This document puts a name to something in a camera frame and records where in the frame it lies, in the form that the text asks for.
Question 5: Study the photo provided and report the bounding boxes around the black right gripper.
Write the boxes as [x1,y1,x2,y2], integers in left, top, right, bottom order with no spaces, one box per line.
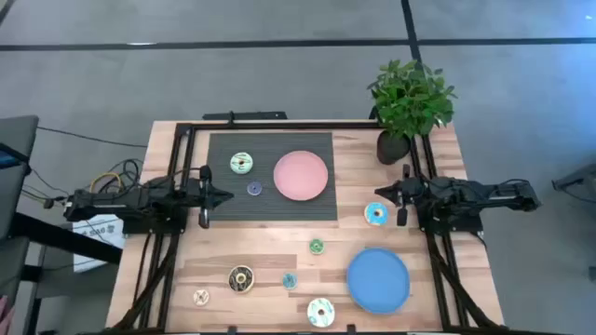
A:
[374,163,423,228]

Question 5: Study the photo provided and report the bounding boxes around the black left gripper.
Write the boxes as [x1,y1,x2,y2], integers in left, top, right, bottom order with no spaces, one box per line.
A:
[188,165,236,230]

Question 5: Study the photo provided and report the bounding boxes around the large blue frosted donut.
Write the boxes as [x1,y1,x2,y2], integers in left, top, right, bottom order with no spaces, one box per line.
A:
[363,201,389,227]

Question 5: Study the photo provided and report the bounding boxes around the large mint green donut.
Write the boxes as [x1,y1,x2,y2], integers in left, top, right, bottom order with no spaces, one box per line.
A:
[229,152,254,176]

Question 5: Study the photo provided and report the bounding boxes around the large chocolate donut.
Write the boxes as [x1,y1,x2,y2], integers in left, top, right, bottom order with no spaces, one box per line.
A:
[227,264,255,294]

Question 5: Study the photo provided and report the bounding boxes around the large white teal-striped donut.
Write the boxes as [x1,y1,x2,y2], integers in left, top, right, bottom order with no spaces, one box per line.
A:
[306,297,336,328]

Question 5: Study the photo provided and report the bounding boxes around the dark grey ribbed placemat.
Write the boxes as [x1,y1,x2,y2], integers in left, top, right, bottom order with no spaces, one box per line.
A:
[203,132,339,222]

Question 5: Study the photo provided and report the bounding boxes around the pink round plate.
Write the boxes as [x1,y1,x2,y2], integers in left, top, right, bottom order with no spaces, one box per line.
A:
[273,150,330,202]

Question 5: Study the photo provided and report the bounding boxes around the blue round plate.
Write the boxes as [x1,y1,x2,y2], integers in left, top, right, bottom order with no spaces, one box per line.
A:
[346,247,412,315]

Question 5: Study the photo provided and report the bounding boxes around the potted green plant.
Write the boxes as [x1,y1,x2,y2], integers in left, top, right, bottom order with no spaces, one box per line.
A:
[366,59,458,167]

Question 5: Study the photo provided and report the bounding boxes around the white printed bag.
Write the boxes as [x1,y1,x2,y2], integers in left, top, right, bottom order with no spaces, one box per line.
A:
[72,213,127,274]

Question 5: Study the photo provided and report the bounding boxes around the black desk beam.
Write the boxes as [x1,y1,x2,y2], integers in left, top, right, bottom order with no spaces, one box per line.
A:
[8,212,124,265]

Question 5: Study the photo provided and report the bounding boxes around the black stand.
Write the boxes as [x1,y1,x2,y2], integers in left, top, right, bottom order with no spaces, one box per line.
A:
[551,162,596,193]

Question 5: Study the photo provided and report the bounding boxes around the black tablet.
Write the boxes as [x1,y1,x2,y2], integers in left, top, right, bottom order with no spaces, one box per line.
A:
[0,142,32,171]

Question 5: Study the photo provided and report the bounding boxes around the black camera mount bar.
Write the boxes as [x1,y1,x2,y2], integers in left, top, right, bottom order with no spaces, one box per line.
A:
[202,111,289,122]

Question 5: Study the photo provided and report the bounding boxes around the black aluminium table frame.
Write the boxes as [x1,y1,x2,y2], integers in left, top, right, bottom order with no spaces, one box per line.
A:
[88,120,560,335]

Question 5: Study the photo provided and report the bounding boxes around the yellow cable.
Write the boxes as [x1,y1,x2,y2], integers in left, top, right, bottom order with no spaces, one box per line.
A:
[89,171,123,193]

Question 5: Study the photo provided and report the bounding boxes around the thin black floor cable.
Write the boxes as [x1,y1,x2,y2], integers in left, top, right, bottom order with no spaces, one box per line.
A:
[36,126,148,149]

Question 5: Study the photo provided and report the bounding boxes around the tangled black cables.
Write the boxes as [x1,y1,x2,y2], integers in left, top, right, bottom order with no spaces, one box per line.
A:
[20,157,145,210]

